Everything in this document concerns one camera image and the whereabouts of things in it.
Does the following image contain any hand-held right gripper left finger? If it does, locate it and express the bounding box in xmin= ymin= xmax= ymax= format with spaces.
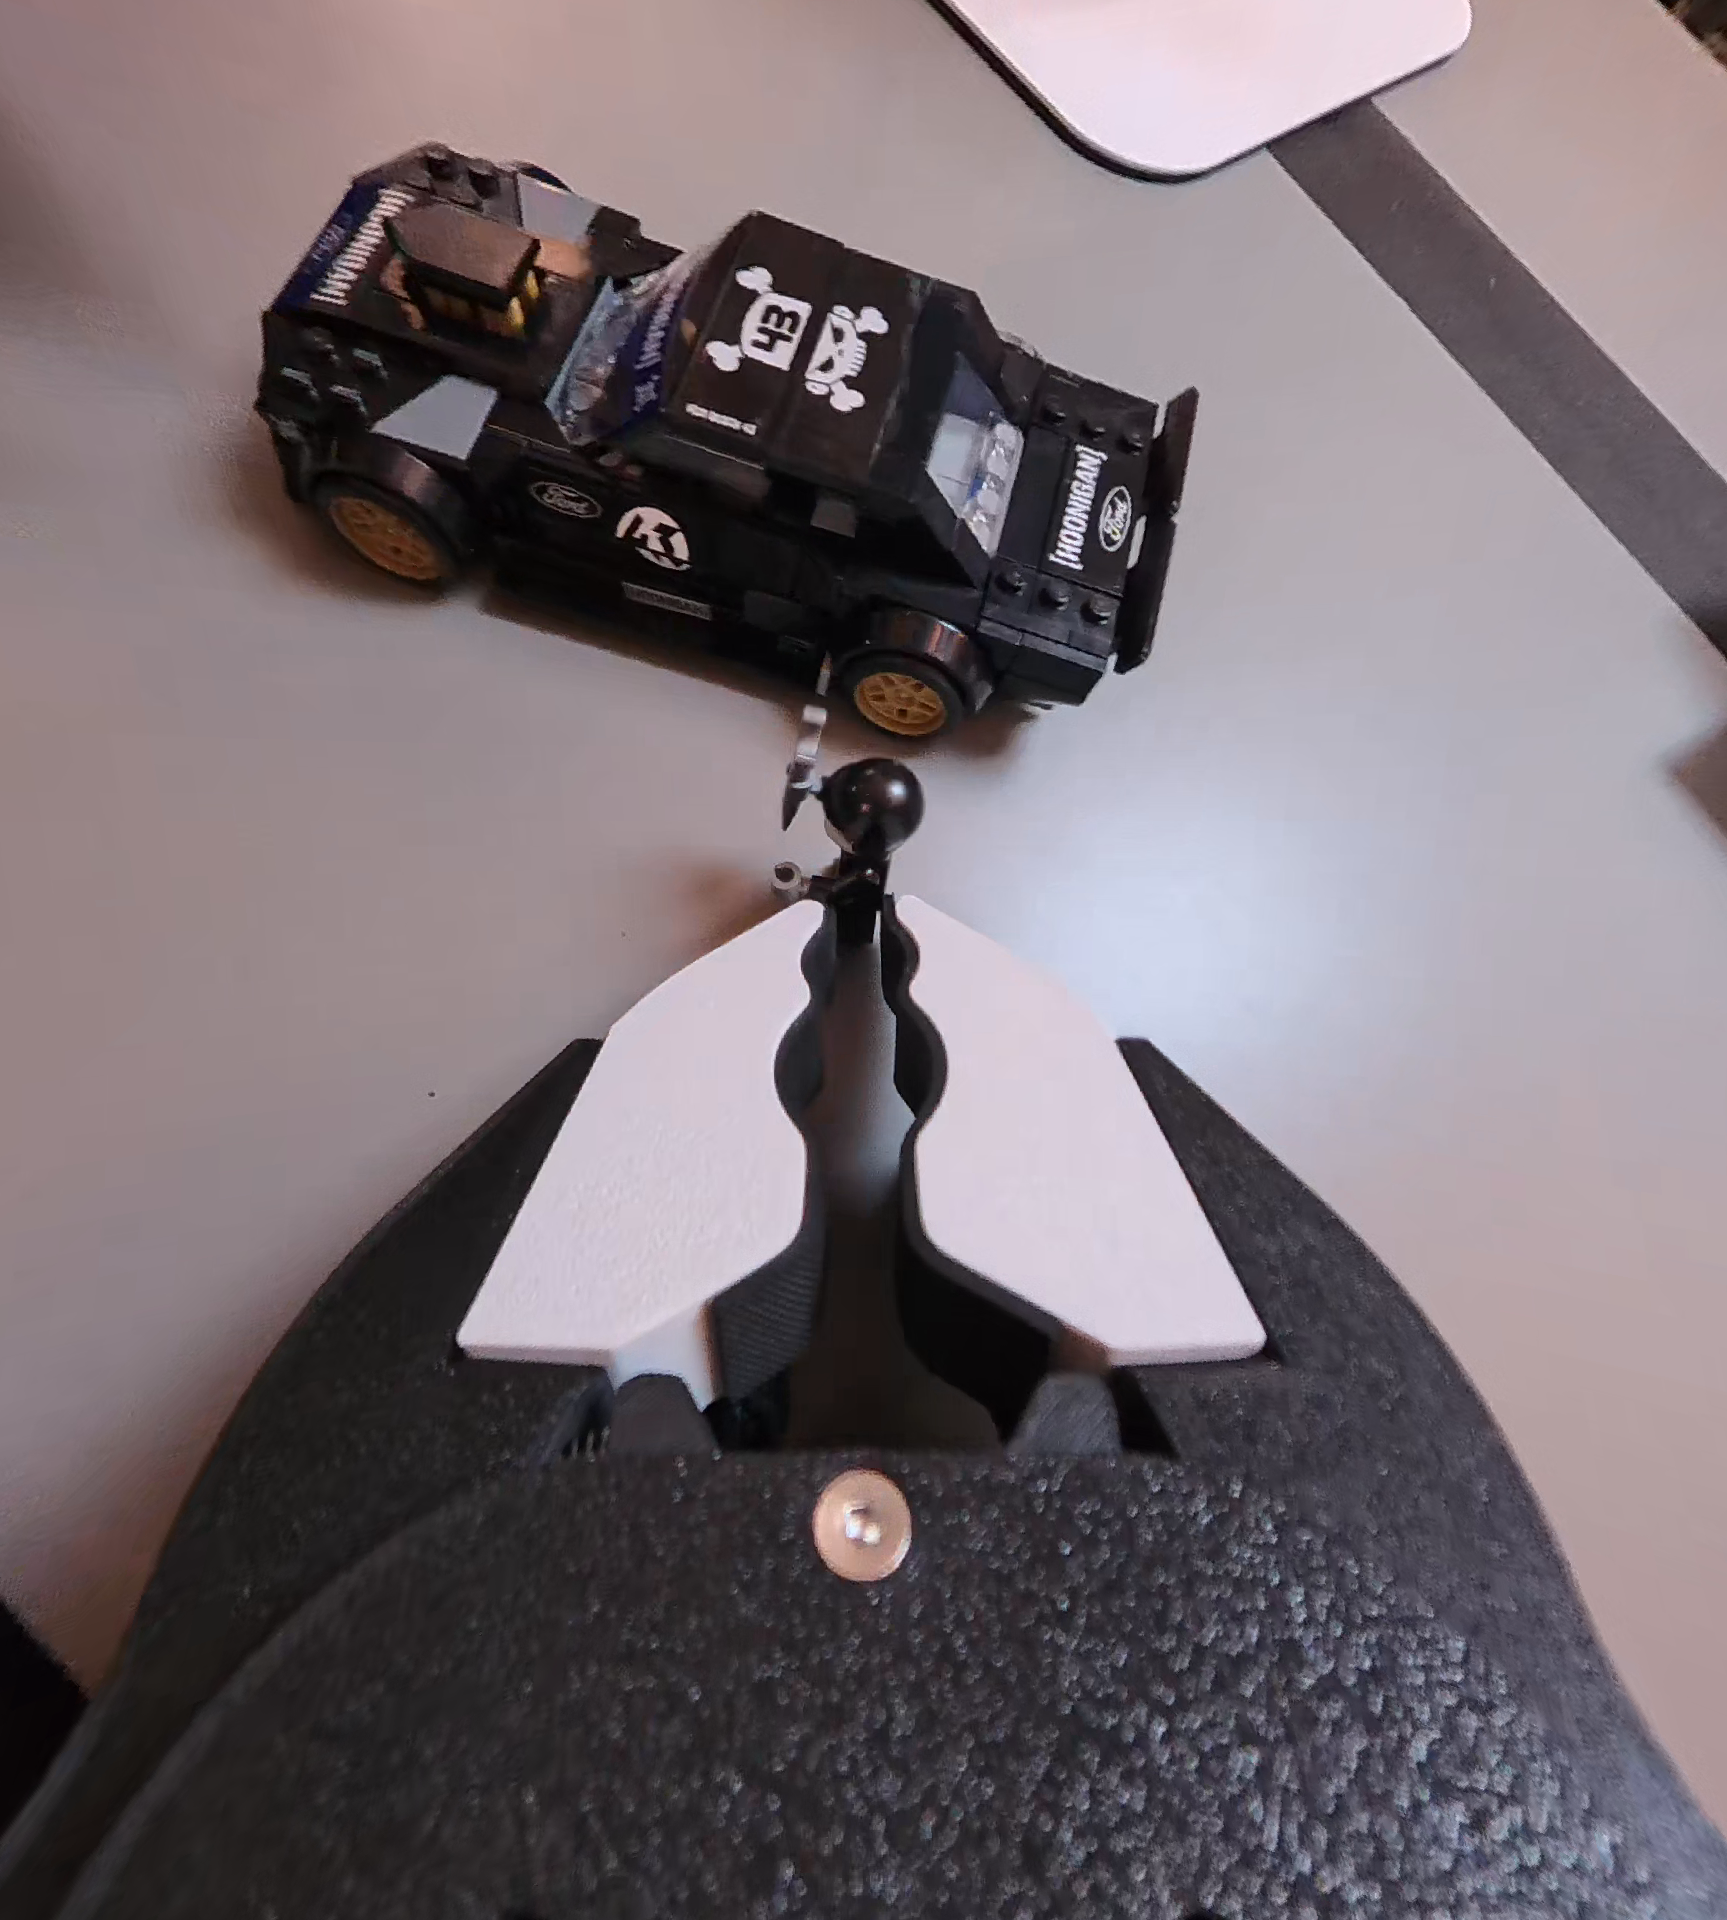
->
xmin=461 ymin=900 xmax=830 ymax=1398

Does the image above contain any black lego car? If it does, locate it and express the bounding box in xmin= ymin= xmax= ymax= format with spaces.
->
xmin=259 ymin=143 xmax=1202 ymax=744

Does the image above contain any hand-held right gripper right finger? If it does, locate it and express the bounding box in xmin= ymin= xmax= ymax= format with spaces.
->
xmin=894 ymin=900 xmax=1270 ymax=1398

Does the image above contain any small black lego piece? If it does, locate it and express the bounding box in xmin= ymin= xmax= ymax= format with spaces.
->
xmin=775 ymin=695 xmax=926 ymax=962

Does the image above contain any white booklet stand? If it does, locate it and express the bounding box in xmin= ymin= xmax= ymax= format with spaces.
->
xmin=940 ymin=0 xmax=1472 ymax=181

